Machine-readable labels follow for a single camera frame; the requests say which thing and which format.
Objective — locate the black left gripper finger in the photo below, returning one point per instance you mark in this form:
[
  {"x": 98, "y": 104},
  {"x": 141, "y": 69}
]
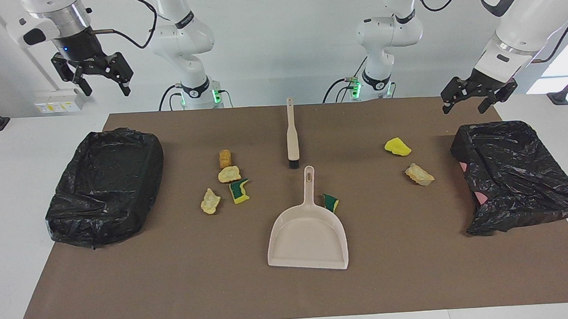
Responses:
[
  {"x": 455, "y": 88},
  {"x": 497, "y": 97}
]

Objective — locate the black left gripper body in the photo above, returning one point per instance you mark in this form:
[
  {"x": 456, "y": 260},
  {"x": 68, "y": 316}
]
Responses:
[{"x": 483, "y": 82}]

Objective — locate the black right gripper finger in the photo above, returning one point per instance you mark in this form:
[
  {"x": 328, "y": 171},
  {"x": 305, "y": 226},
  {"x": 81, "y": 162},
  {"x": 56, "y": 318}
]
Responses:
[
  {"x": 87, "y": 88},
  {"x": 124, "y": 75}
]

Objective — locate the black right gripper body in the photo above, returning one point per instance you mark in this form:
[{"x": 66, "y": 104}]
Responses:
[{"x": 83, "y": 46}]

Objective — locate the beige sponge chunk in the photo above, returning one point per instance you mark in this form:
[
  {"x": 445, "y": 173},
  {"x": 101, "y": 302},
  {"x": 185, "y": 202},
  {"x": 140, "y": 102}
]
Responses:
[
  {"x": 418, "y": 175},
  {"x": 210, "y": 201},
  {"x": 229, "y": 174}
]

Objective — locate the brown cork shaped sponge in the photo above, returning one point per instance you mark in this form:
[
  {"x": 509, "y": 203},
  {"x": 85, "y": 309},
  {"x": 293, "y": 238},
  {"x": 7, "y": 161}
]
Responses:
[{"x": 225, "y": 158}]

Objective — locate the notched green yellow sponge piece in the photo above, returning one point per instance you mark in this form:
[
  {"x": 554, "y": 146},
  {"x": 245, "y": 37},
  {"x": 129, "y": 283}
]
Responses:
[{"x": 239, "y": 192}]

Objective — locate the small green yellow sponge piece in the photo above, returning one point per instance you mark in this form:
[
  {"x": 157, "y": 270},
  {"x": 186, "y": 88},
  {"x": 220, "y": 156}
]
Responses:
[{"x": 331, "y": 203}]

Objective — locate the beige hand brush black bristles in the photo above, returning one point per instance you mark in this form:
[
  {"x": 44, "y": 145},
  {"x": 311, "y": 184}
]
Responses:
[{"x": 292, "y": 139}]

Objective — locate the beige plastic dustpan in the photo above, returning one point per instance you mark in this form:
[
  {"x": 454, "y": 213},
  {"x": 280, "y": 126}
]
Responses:
[{"x": 307, "y": 236}]

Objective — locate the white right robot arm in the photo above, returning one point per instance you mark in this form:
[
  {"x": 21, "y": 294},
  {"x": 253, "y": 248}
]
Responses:
[{"x": 180, "y": 38}]

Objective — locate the black trash bag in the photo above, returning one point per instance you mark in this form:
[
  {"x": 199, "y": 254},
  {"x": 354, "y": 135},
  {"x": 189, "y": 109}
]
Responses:
[{"x": 518, "y": 176}]

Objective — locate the black bag lined bin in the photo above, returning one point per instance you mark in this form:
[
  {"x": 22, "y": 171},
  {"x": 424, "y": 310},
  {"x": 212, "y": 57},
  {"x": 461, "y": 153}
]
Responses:
[{"x": 105, "y": 188}]

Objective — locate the pink plastic basket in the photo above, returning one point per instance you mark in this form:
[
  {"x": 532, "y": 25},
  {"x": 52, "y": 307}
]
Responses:
[{"x": 483, "y": 197}]

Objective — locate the brown table mat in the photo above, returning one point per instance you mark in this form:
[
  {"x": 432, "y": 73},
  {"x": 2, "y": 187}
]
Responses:
[{"x": 290, "y": 285}]

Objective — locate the white wall socket box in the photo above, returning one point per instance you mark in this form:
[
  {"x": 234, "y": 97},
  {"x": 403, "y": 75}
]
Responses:
[{"x": 57, "y": 101}]

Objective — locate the white wall conduit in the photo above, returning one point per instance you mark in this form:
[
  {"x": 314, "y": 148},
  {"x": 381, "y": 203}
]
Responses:
[{"x": 41, "y": 70}]

